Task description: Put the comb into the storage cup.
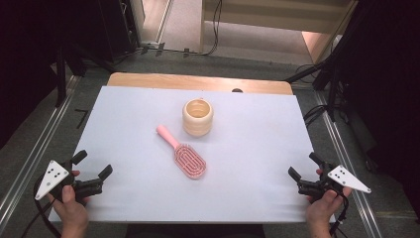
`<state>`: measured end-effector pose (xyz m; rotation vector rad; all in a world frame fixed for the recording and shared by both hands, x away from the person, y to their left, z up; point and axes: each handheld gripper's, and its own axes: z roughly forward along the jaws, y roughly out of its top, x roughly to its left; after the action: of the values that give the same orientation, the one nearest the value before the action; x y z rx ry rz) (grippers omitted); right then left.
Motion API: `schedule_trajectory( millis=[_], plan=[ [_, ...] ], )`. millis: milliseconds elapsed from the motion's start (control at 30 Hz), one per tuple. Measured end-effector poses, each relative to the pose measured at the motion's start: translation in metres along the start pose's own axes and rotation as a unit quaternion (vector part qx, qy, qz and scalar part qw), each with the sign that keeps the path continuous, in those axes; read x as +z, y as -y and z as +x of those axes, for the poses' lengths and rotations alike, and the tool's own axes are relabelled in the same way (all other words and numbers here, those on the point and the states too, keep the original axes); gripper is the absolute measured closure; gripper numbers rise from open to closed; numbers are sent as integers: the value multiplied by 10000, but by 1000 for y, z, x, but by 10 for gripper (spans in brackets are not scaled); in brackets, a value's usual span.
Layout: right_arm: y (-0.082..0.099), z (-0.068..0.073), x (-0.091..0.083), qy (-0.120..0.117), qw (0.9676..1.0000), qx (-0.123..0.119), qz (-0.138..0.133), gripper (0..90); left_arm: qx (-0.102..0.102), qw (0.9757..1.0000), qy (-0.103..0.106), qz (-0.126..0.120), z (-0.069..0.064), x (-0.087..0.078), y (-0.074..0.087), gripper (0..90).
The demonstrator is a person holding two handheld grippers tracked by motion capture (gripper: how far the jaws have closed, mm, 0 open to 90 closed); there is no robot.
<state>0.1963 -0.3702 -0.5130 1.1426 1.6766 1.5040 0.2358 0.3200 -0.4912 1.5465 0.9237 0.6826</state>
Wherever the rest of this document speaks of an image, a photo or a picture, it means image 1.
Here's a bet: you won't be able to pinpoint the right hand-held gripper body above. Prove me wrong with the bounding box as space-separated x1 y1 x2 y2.
297 162 372 201

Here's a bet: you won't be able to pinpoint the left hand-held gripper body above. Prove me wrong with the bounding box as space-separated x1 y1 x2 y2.
34 160 104 202

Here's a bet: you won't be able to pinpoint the pink hairbrush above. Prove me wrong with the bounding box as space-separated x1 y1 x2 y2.
156 124 208 180

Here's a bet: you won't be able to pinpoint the cream ribbed cup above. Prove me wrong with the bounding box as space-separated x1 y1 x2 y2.
181 97 215 138

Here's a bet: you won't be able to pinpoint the person's right hand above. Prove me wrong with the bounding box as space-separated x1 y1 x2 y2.
305 186 354 230

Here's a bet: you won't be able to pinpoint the person's left hand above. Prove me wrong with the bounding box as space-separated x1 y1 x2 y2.
47 183 91 232

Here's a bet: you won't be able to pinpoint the white board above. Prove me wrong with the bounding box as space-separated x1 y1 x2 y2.
48 85 336 224

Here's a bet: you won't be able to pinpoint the black metal stand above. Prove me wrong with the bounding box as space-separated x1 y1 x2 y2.
52 43 117 108
285 49 352 123

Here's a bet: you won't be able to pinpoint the black cabinet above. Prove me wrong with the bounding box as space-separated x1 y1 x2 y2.
97 0 141 63

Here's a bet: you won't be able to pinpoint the metal floor rail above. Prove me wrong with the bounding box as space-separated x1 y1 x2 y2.
313 90 384 238
0 75 81 227

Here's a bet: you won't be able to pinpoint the right hand-held gripper cable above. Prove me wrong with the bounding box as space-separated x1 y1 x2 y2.
328 191 351 238

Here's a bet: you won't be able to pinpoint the hand-held gripper cable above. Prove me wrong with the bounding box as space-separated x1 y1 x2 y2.
328 191 351 238
21 177 62 238

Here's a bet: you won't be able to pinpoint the left hand-held gripper cable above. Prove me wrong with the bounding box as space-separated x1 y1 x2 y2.
21 177 62 238

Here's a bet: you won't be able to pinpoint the black floor cables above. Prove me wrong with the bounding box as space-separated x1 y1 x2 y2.
302 104 330 129

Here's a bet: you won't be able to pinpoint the hanging black cable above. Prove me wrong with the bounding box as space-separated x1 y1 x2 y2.
197 0 223 57

